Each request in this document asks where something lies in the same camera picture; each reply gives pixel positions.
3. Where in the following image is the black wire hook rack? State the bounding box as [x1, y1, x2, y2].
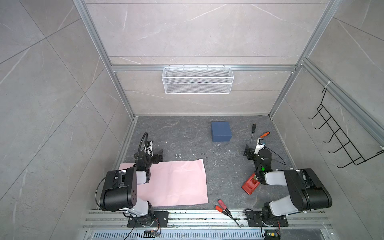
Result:
[308, 88, 384, 169]

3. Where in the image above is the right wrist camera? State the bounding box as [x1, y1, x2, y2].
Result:
[254, 138, 266, 154]

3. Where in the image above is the orange handled screwdriver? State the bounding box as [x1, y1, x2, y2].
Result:
[260, 132, 270, 139]

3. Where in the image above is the white wire mesh basket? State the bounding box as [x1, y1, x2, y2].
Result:
[162, 67, 234, 95]

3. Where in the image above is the aluminium mounting rail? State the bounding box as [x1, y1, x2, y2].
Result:
[80, 209, 332, 230]

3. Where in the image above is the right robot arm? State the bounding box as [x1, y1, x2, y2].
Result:
[242, 145, 333, 226]

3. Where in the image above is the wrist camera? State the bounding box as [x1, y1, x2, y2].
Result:
[143, 141, 154, 157]
[254, 138, 266, 154]

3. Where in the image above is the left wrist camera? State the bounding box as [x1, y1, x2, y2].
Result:
[143, 141, 154, 157]

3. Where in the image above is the blue gift box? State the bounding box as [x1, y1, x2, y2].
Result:
[211, 122, 232, 143]

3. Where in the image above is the black handled screwdriver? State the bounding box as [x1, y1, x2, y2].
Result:
[250, 124, 257, 143]

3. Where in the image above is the pink wrapping paper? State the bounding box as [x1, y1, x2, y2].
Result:
[138, 159, 209, 207]

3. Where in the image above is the red tape dispenser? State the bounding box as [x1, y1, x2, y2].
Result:
[242, 174, 260, 195]

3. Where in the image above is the red handled screwdriver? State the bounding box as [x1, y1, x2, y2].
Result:
[215, 205, 241, 228]

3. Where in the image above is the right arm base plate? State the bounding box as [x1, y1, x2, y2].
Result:
[244, 209, 289, 228]

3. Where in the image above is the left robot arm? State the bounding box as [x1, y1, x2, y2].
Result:
[95, 150, 164, 227]

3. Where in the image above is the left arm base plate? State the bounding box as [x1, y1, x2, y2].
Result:
[127, 211, 170, 228]

